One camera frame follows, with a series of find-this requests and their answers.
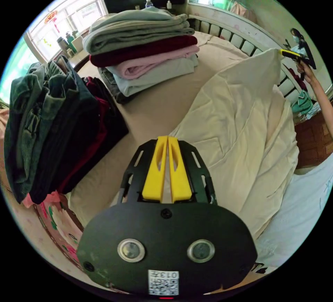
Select pile of folded clothes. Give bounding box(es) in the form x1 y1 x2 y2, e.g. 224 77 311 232
82 6 200 97

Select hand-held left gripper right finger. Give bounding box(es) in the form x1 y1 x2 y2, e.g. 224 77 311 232
168 136 193 203

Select green garment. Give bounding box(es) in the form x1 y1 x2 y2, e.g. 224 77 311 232
291 90 314 116

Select person's right forearm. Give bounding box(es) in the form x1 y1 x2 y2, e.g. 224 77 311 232
311 77 333 140

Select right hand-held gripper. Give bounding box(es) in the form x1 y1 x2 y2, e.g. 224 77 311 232
280 49 310 82

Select person's right hand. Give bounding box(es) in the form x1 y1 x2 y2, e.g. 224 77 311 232
296 61 318 85

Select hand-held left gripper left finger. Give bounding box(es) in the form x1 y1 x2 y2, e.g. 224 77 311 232
142 136 169 201

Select window with red ornament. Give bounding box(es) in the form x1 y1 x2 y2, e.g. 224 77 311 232
24 0 108 64

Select pile of dark clothes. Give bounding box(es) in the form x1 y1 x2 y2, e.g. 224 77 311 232
3 55 130 205

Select bed with beige sheet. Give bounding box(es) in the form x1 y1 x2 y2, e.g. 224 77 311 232
0 14 309 295

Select beige long pants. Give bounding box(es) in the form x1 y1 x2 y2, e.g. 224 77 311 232
168 48 300 240

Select person's body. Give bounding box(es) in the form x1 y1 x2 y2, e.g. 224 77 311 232
256 160 333 267

